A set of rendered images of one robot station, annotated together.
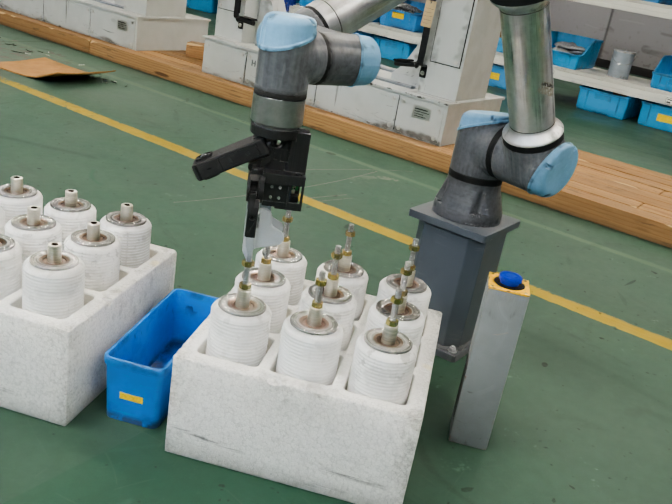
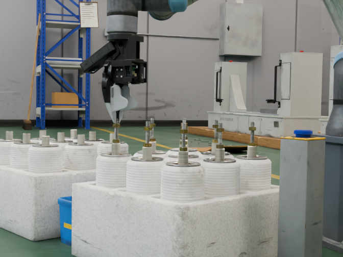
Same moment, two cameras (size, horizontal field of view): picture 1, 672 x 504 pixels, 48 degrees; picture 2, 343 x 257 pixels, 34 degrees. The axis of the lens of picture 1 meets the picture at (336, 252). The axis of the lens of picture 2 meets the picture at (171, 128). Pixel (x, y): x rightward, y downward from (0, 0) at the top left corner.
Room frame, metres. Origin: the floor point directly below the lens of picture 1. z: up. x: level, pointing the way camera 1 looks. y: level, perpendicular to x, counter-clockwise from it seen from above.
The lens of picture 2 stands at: (0.08, -0.82, 0.39)
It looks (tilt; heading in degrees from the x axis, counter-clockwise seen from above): 3 degrees down; 38
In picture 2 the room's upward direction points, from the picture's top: 1 degrees clockwise
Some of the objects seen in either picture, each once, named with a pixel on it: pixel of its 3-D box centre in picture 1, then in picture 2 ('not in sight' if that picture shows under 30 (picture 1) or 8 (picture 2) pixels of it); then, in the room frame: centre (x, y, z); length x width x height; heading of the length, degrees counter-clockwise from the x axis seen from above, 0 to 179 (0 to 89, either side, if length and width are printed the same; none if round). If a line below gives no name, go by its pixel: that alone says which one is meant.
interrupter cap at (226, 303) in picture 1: (242, 305); (116, 155); (1.07, 0.13, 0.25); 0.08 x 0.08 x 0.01
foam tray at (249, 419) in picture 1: (315, 375); (182, 221); (1.17, 0.00, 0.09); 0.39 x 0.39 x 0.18; 82
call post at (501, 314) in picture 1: (487, 363); (300, 209); (1.21, -0.30, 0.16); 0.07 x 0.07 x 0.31; 82
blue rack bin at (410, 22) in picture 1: (412, 16); not in sight; (6.68, -0.29, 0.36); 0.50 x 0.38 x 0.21; 148
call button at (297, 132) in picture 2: (510, 280); (302, 134); (1.20, -0.30, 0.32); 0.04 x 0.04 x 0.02
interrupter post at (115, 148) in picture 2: (243, 298); (116, 150); (1.07, 0.13, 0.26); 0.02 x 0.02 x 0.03
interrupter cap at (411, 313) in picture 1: (398, 310); (219, 160); (1.15, -0.12, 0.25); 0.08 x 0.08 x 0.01
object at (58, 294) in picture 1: (53, 310); (45, 177); (1.11, 0.45, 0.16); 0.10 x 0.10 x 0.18
